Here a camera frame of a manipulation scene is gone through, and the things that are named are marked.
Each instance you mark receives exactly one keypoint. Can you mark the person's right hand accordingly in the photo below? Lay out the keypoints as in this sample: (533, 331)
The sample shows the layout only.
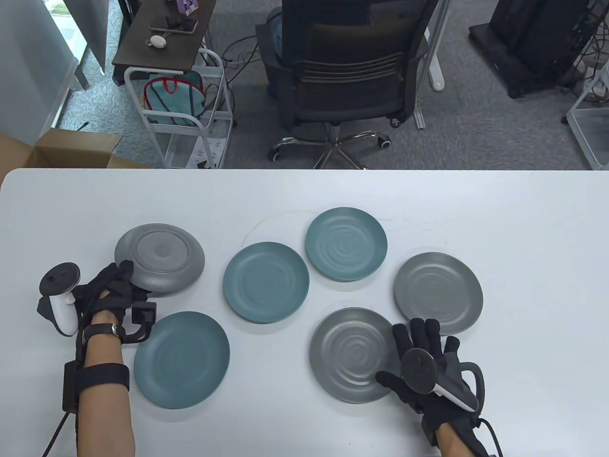
(449, 364)

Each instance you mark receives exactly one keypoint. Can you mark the person's left hand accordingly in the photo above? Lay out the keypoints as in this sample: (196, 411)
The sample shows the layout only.
(110, 293)

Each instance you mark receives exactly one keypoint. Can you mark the person's right little finger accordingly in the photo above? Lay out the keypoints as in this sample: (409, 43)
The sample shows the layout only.
(452, 350)

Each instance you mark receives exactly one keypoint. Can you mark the person's right middle finger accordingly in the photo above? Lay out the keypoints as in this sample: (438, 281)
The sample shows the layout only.
(417, 333)

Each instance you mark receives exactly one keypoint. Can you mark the person's right thumb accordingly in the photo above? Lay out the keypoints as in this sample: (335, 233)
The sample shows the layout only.
(389, 381)

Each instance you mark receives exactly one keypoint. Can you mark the person's left fingers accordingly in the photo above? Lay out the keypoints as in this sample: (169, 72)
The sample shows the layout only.
(120, 278)

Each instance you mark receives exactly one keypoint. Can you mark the grey plate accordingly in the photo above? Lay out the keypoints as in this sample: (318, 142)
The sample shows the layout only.
(352, 354)
(164, 257)
(437, 290)

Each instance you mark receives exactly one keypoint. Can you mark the person's left forearm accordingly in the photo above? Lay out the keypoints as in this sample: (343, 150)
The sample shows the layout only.
(102, 423)

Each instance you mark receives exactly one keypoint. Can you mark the person's right forearm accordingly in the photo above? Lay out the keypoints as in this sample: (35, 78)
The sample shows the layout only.
(454, 440)

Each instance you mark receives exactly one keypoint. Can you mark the white and black right controller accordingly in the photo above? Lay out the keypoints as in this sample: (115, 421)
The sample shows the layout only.
(421, 371)

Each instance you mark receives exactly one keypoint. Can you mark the white and black controller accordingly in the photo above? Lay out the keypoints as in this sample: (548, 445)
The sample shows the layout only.
(61, 300)
(421, 371)

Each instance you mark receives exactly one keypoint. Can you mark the black wristwatch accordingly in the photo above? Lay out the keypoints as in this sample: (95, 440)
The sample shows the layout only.
(105, 330)

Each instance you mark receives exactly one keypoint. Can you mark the white and black left controller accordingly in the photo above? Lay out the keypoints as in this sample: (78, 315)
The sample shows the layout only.
(61, 300)

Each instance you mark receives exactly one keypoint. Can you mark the teal plate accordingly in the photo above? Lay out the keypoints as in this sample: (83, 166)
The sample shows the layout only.
(346, 243)
(266, 283)
(181, 361)

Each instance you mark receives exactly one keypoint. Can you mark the cardboard box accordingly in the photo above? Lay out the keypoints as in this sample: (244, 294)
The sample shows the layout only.
(71, 150)

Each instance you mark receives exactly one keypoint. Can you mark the white power strip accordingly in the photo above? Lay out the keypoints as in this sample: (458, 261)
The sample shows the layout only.
(209, 152)

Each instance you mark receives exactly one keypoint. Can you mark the teal bag with red trim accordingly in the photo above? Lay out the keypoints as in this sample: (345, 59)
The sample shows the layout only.
(173, 102)

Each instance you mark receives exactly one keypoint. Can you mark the dark brown side table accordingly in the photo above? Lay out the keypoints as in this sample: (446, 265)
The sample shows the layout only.
(162, 52)

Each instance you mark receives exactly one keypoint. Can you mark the small white oval device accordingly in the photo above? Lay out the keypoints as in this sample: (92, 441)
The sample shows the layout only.
(156, 41)

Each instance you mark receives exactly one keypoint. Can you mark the smartphone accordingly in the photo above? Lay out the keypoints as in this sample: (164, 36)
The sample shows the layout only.
(173, 26)

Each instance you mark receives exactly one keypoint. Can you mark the black office chair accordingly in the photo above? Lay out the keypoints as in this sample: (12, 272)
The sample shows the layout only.
(349, 71)

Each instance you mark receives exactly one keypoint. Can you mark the white desk leg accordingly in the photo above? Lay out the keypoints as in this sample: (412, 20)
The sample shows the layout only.
(433, 57)

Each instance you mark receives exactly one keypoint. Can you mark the purple box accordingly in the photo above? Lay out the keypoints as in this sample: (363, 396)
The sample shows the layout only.
(186, 5)

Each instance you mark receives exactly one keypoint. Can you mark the black computer tower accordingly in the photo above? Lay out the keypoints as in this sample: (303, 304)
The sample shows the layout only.
(533, 43)

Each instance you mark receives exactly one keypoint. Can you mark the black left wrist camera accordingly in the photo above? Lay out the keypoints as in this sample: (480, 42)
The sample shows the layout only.
(142, 315)

